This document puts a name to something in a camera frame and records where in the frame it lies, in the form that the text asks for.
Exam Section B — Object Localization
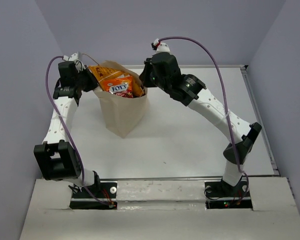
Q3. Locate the orange red candy packet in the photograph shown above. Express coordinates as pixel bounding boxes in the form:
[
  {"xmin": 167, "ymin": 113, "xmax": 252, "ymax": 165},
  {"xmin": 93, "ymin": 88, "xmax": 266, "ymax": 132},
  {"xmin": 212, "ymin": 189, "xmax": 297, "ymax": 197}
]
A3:
[{"xmin": 101, "ymin": 76, "xmax": 133, "ymax": 98}]

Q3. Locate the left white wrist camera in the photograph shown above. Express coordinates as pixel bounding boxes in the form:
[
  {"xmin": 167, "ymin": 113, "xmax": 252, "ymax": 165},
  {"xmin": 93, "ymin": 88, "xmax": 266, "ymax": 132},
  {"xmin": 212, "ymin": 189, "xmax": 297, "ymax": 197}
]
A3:
[{"xmin": 62, "ymin": 51, "xmax": 85, "ymax": 72}]

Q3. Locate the orange snack bar packet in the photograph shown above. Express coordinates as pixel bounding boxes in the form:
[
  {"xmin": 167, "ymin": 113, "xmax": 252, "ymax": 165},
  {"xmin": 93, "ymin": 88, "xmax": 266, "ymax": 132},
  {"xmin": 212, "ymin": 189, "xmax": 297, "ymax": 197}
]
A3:
[{"xmin": 88, "ymin": 65, "xmax": 145, "ymax": 98}]

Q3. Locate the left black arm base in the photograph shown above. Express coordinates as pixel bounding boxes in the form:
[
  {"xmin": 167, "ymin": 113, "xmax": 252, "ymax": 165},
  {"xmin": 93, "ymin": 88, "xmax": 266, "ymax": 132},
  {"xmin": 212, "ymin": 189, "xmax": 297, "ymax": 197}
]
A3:
[{"xmin": 68, "ymin": 181, "xmax": 118, "ymax": 210}]

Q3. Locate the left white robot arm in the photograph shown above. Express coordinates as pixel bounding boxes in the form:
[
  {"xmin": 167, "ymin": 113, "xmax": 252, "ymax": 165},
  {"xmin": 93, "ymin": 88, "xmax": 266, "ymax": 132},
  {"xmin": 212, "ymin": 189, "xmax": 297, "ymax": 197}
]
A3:
[{"xmin": 33, "ymin": 60, "xmax": 101, "ymax": 198}]

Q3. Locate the beige paper bag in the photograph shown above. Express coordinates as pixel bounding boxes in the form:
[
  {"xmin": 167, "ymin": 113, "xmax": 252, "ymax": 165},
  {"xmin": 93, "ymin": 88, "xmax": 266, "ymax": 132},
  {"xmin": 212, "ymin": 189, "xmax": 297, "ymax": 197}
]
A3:
[{"xmin": 88, "ymin": 60, "xmax": 149, "ymax": 138}]

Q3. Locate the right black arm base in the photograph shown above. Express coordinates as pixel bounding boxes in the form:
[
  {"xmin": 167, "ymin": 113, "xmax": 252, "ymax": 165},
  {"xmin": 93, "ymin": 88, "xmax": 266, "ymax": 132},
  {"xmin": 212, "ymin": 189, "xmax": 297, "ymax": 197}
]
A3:
[{"xmin": 204, "ymin": 180, "xmax": 253, "ymax": 210}]

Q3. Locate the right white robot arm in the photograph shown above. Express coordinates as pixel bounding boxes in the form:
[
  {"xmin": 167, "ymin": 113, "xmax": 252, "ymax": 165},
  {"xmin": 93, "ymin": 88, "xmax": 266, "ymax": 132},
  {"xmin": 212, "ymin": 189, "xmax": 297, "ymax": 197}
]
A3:
[{"xmin": 139, "ymin": 52, "xmax": 262, "ymax": 196}]

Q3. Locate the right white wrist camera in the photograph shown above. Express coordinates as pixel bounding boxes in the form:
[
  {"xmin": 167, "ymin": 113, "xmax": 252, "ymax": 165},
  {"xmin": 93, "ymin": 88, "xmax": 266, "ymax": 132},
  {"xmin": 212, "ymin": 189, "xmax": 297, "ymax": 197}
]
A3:
[{"xmin": 151, "ymin": 38, "xmax": 171, "ymax": 54}]

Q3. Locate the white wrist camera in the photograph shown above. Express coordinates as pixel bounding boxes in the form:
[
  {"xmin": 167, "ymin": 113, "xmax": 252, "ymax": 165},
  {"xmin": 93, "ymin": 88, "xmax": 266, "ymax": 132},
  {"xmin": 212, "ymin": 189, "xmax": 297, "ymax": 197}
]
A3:
[
  {"xmin": 151, "ymin": 38, "xmax": 171, "ymax": 54},
  {"xmin": 62, "ymin": 51, "xmax": 85, "ymax": 72}
]

